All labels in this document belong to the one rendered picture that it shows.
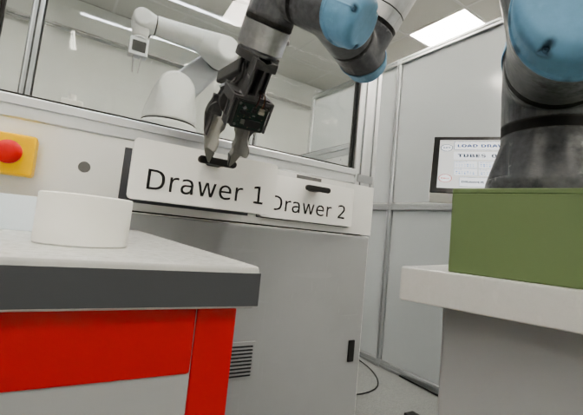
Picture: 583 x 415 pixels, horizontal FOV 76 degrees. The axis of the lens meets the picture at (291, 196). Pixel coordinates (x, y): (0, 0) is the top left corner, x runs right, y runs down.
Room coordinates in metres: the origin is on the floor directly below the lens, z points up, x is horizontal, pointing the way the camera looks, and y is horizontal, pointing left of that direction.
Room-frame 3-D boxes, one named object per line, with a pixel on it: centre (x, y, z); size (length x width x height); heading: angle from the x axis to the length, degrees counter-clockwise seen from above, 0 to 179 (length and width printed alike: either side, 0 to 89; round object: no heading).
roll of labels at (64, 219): (0.31, 0.17, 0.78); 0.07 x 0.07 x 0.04
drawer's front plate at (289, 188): (0.99, -0.05, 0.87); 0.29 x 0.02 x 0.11; 120
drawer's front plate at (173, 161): (0.73, 0.16, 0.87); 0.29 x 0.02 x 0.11; 120
